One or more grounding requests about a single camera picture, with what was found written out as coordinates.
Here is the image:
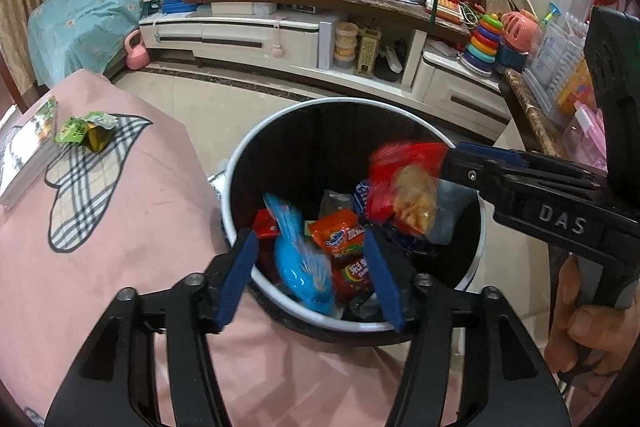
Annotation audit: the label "pink perforated toy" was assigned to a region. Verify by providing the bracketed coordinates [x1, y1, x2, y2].
[500, 9, 541, 50]

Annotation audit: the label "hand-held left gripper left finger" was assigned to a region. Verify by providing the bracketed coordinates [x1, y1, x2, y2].
[45, 229, 261, 427]

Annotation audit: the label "colourful picture box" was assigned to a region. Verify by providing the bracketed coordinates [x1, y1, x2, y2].
[557, 57, 593, 115]

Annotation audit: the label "green snack wrapper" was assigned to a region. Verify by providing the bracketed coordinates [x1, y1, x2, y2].
[54, 111, 121, 154]

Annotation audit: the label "red candy packet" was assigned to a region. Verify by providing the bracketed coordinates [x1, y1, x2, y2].
[330, 252, 376, 303]

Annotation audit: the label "stacked yellow containers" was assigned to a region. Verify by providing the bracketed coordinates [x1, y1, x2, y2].
[334, 22, 358, 70]

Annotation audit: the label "white slipper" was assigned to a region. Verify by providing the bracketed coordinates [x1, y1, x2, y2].
[375, 39, 408, 82]

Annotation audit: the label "light blue furniture cover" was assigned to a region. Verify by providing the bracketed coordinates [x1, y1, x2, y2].
[27, 0, 151, 88]

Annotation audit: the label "light blue snack packet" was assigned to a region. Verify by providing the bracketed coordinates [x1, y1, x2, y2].
[262, 193, 336, 315]

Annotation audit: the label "white plastic organizer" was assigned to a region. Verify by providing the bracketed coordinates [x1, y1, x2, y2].
[525, 14, 588, 112]

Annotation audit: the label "rainbow ring stacker toy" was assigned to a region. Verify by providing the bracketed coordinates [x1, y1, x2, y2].
[460, 13, 506, 78]

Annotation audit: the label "white tv stand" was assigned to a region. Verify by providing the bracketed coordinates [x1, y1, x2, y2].
[137, 0, 516, 142]

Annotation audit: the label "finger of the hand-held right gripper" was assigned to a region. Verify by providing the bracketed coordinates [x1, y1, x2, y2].
[440, 150, 516, 208]
[456, 142, 608, 188]

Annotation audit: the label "pink cabinet child lock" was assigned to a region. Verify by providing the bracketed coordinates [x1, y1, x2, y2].
[270, 14, 286, 60]

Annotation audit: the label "pink toy container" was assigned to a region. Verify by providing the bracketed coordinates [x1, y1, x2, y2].
[565, 104, 608, 168]

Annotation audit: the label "white flat box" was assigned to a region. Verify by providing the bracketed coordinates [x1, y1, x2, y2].
[210, 1, 278, 16]

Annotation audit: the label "wooden toy frame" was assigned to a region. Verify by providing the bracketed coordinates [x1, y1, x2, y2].
[354, 29, 382, 78]

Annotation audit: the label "green covered book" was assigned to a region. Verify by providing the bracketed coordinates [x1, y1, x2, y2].
[0, 94, 61, 210]

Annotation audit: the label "black white-rimmed trash bin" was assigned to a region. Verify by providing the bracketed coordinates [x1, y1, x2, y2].
[220, 97, 488, 348]

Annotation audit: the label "person's right hand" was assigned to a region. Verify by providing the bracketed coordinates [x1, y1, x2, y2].
[544, 252, 640, 378]

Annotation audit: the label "toy telephone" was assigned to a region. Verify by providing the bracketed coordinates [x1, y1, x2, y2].
[425, 0, 463, 25]

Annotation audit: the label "red snack packet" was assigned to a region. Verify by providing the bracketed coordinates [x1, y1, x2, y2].
[365, 142, 448, 240]

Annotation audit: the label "silver foil mat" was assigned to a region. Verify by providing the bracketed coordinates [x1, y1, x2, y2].
[207, 159, 231, 200]

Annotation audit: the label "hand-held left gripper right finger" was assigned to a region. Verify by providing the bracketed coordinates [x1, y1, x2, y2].
[362, 234, 571, 427]

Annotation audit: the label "white upright box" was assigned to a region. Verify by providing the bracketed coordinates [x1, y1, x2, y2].
[318, 19, 335, 70]

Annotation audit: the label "brown marble side table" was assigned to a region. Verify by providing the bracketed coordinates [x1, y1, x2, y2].
[500, 68, 608, 168]

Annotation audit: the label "pink kettlebell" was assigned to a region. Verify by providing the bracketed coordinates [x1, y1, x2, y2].
[124, 29, 149, 70]

